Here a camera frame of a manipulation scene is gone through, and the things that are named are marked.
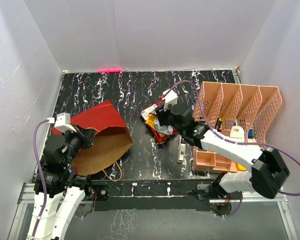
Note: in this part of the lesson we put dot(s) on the yellow snack packet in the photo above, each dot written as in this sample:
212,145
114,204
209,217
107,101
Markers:
151,123

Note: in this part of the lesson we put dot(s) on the black silver stapler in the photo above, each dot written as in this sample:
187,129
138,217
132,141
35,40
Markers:
181,151

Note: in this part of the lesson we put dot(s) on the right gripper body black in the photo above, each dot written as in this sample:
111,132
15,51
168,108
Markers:
165,118

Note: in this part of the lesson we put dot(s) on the aluminium front rail frame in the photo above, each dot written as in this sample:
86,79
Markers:
27,197

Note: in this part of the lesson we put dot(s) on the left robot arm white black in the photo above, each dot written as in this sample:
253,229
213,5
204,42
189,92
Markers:
57,195

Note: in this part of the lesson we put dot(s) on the pink tape strip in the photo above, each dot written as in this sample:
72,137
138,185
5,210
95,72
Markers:
109,70

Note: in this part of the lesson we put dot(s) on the yellow sticky note pad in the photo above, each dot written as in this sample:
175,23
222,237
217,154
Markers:
240,168

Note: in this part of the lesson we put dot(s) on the red cookie snack bag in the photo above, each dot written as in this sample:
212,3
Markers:
151,110

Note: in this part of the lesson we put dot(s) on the red brown paper bag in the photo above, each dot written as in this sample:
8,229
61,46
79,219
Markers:
110,143

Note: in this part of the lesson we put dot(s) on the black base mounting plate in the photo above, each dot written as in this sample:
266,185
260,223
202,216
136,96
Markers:
175,194

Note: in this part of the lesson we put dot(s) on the blue small box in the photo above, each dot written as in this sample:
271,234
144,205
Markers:
251,133

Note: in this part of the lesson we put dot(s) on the white lotion bottle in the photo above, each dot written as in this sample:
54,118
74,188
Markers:
237,132

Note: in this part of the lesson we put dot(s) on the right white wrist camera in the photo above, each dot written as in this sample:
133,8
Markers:
170,98

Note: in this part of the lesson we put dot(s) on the peach plastic desk organizer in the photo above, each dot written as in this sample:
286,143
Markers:
238,104

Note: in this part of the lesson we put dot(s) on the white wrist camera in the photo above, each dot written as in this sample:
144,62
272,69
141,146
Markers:
62,122
170,98

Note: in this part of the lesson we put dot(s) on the white wrapper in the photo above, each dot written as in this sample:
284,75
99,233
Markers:
165,129

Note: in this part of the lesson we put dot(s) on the black yellow marker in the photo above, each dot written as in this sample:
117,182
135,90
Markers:
218,125

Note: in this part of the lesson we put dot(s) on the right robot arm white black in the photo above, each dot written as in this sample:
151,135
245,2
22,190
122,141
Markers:
265,172

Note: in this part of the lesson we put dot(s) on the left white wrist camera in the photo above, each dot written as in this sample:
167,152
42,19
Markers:
62,122

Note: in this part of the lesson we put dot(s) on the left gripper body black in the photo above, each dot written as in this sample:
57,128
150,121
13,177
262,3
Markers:
75,141

